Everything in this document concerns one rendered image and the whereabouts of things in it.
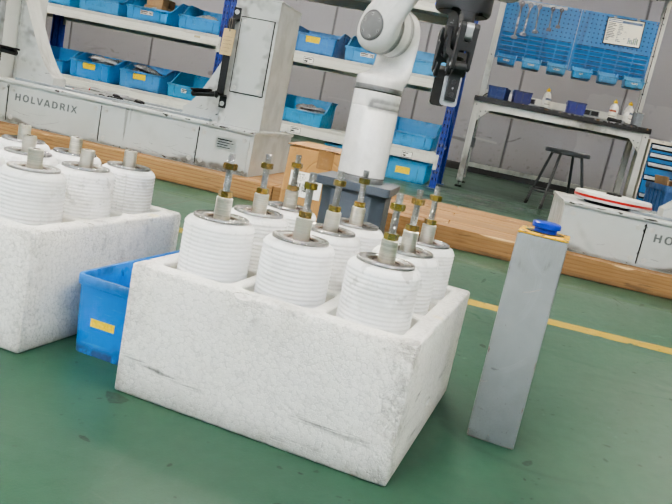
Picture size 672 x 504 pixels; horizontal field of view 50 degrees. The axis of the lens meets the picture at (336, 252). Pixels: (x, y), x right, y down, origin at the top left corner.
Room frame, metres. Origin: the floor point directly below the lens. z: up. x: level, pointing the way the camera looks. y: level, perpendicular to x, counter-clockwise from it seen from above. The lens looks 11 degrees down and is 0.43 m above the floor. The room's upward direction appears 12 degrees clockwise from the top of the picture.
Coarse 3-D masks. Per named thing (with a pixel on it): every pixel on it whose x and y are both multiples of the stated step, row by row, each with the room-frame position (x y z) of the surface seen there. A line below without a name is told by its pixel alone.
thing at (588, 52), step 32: (512, 32) 6.73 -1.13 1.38; (544, 32) 6.68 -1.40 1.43; (544, 64) 6.66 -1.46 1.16; (576, 64) 6.61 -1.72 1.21; (608, 64) 6.57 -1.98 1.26; (640, 64) 6.52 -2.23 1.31; (480, 96) 6.12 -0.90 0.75; (640, 96) 6.50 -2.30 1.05; (576, 128) 6.59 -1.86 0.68; (608, 128) 5.95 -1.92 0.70; (640, 128) 5.88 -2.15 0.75; (640, 160) 5.89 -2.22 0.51
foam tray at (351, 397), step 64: (128, 320) 0.92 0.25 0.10; (192, 320) 0.89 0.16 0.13; (256, 320) 0.86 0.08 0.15; (320, 320) 0.84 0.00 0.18; (448, 320) 1.00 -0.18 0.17; (128, 384) 0.91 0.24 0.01; (192, 384) 0.89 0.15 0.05; (256, 384) 0.86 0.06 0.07; (320, 384) 0.84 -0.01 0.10; (384, 384) 0.81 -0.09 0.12; (320, 448) 0.83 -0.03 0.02; (384, 448) 0.81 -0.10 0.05
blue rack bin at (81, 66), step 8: (80, 56) 6.19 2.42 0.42; (88, 56) 6.31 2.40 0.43; (104, 56) 6.51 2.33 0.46; (72, 64) 6.04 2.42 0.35; (80, 64) 6.03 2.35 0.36; (88, 64) 6.01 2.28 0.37; (96, 64) 5.99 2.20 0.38; (104, 64) 5.98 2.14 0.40; (120, 64) 6.13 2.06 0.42; (128, 64) 6.27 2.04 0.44; (72, 72) 6.04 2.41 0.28; (80, 72) 6.03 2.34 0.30; (88, 72) 6.02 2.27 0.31; (96, 72) 6.00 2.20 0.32; (104, 72) 5.99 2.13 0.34; (112, 72) 6.04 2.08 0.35; (96, 80) 6.01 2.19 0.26; (104, 80) 5.99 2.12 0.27; (112, 80) 6.07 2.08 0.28
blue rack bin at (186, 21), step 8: (192, 8) 6.13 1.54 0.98; (184, 16) 5.88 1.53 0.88; (192, 16) 5.87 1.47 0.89; (216, 16) 6.35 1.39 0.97; (184, 24) 5.89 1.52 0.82; (192, 24) 5.88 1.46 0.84; (200, 24) 5.87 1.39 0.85; (208, 24) 5.86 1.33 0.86; (216, 24) 5.85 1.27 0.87; (208, 32) 5.87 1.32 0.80; (216, 32) 5.85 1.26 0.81
